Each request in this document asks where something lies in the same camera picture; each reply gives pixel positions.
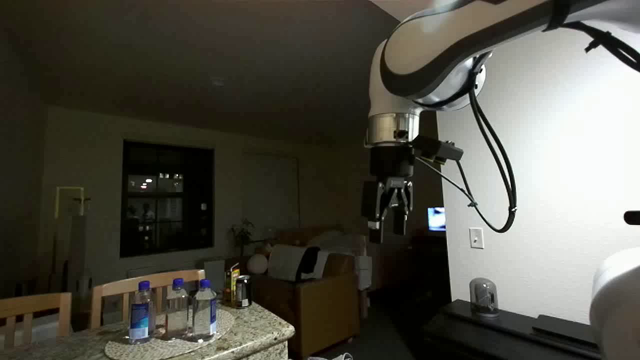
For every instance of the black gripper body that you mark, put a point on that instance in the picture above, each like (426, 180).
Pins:
(393, 162)

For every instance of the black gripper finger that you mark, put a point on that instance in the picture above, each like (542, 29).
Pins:
(402, 216)
(374, 200)

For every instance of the lit blue screen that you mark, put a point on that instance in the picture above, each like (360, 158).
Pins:
(437, 219)

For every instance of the white cushion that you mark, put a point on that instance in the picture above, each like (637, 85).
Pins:
(287, 260)

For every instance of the glass jar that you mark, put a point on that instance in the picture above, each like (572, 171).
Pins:
(482, 297)

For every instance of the brown wooden cabinet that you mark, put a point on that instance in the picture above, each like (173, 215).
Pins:
(320, 310)

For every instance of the white round lamp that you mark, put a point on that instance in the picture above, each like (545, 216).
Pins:
(258, 265)

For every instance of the house plant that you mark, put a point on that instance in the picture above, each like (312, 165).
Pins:
(241, 237)

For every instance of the black stove top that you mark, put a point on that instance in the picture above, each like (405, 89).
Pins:
(507, 332)

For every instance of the small yellow carton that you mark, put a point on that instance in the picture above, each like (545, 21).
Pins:
(234, 282)

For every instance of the clear water bottle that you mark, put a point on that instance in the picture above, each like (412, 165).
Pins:
(204, 310)
(176, 310)

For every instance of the dark window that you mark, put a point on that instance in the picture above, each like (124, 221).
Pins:
(167, 200)

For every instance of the black clamp knob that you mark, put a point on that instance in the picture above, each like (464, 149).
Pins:
(632, 216)

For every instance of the water bottle with blue label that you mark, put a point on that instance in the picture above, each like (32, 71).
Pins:
(140, 316)

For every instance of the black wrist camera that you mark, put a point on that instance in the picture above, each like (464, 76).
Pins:
(441, 149)

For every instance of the white wall light switch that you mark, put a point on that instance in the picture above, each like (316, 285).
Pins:
(476, 237)

